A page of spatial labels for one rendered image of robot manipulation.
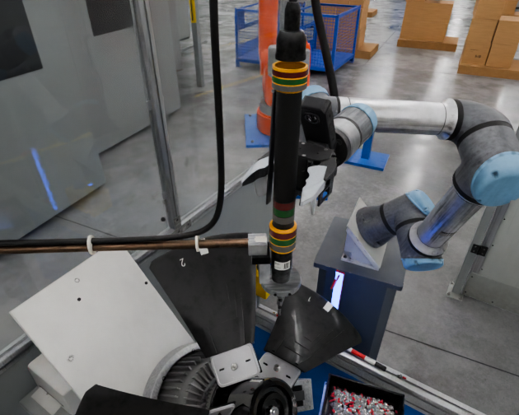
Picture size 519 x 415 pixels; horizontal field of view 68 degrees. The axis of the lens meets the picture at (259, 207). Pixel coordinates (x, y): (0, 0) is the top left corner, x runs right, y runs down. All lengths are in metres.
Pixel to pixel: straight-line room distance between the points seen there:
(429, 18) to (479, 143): 8.80
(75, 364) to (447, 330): 2.21
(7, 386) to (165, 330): 0.57
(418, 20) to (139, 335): 9.23
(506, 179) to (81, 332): 0.93
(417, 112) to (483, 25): 7.05
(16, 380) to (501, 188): 1.36
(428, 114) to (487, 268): 1.90
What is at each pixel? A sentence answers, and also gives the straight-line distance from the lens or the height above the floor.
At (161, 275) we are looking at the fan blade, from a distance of 0.82.
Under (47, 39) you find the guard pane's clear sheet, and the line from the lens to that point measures 1.11.
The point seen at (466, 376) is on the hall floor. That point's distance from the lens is 2.54.
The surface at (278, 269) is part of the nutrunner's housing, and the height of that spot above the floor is 1.50.
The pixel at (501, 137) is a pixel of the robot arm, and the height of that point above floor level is 1.60.
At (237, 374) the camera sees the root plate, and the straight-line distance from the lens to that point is 0.83.
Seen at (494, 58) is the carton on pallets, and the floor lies 0.29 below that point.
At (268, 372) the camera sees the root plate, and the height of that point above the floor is 1.19.
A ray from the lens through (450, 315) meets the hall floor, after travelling 2.79.
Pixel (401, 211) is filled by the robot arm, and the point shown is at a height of 1.23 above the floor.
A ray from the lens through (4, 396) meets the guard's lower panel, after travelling 1.42.
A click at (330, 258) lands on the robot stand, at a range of 1.42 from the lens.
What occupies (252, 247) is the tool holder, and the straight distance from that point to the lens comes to 0.61.
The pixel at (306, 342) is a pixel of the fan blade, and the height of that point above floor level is 1.18.
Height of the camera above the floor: 1.94
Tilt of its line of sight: 35 degrees down
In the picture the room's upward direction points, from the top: straight up
